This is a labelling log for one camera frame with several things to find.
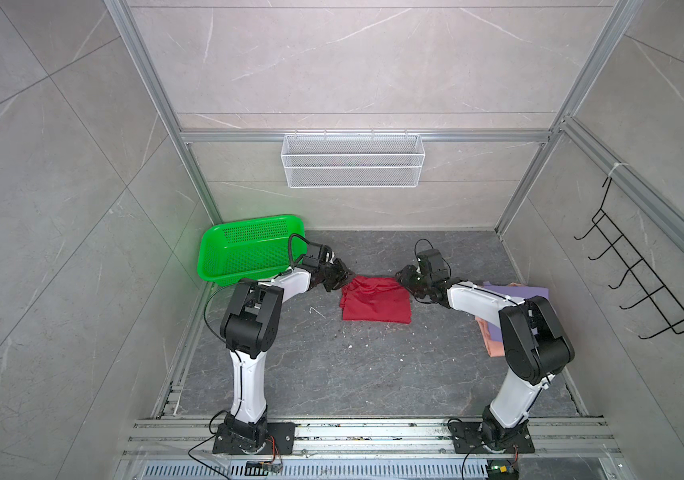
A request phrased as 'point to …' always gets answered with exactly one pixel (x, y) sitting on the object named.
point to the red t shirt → (375, 299)
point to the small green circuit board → (503, 469)
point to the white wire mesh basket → (351, 161)
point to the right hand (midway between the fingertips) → (397, 274)
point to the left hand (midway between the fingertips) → (356, 268)
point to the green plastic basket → (252, 248)
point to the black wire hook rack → (674, 314)
